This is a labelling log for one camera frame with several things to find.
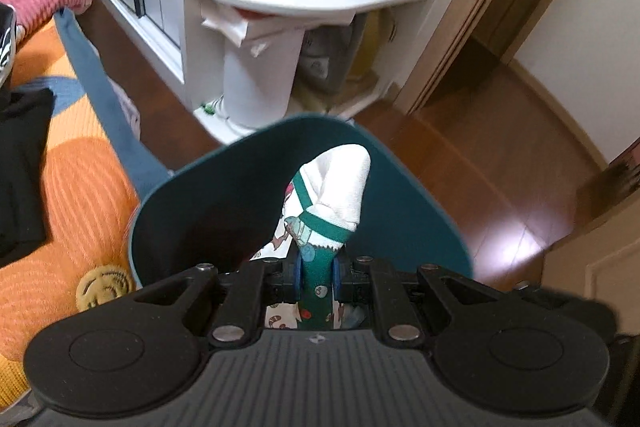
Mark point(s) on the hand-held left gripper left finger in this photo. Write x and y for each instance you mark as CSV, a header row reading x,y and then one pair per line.
x,y
298,272

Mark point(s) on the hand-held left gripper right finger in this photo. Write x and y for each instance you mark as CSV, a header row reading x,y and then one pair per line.
x,y
337,277

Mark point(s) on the green white printed bag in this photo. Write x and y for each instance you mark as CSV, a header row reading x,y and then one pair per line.
x,y
335,187

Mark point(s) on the teal plastic bin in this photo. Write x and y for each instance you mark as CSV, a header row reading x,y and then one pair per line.
x,y
225,197

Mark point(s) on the small green toy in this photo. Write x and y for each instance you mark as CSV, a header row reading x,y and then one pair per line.
x,y
207,108

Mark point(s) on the grey bag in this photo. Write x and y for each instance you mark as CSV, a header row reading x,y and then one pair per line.
x,y
325,67

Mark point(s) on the bed with orange floral sheet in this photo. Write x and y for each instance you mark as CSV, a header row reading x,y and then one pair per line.
x,y
70,187

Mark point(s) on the stack of white papers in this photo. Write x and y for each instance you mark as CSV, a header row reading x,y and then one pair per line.
x,y
235,24

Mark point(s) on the beige cabinet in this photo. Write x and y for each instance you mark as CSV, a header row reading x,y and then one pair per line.
x,y
610,277

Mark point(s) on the black garment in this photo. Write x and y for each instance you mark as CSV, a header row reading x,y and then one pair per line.
x,y
20,167

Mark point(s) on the wooden door frame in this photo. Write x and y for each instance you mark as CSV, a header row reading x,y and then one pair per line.
x,y
450,32

